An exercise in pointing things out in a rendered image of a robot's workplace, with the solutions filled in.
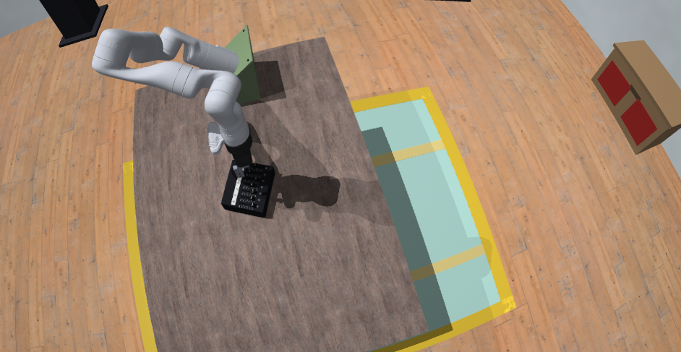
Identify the black lighting desk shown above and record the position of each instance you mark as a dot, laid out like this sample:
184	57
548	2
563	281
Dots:
249	194

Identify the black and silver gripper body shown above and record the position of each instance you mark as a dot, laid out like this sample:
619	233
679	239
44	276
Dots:
237	144

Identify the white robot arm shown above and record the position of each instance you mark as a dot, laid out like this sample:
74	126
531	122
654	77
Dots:
112	53

